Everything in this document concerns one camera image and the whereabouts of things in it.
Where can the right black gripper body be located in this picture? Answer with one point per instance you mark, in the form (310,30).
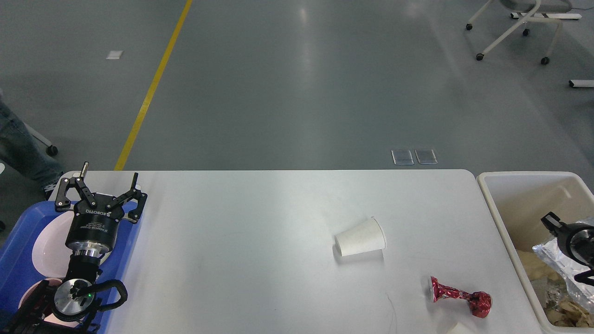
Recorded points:
(576,241)

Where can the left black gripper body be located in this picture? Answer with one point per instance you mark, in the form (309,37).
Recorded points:
(94,229)

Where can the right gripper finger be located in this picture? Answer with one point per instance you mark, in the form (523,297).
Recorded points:
(585,277)
(554,224)

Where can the foil sheet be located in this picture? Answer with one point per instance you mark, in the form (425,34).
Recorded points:
(567,268)

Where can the brown paper ball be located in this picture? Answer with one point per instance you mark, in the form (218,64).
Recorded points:
(567,313)

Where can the brown paper bag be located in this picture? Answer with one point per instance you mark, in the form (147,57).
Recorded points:
(535,267)

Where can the pink plate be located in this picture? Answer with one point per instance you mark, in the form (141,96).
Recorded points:
(50,255)

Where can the aluminium foil tray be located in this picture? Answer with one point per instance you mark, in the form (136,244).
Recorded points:
(549,292)

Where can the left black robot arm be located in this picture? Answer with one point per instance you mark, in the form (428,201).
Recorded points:
(71,307)

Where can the light green plate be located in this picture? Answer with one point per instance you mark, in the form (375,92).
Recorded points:
(109,253)

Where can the beige plastic bin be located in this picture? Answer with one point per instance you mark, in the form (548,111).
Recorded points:
(517,202)

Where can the white chair base left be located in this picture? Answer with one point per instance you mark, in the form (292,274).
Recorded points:
(51,149)

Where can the person leg with sneaker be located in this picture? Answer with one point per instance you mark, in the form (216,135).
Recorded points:
(19,150)

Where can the blue plastic tray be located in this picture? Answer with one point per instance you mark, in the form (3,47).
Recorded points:
(17,272)

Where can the red foil wrapper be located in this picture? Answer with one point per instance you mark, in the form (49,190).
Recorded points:
(479,302)

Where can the white bar on floor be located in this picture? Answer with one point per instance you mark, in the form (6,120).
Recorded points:
(576,83)

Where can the white rolling chair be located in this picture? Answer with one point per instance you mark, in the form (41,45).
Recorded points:
(535,11)

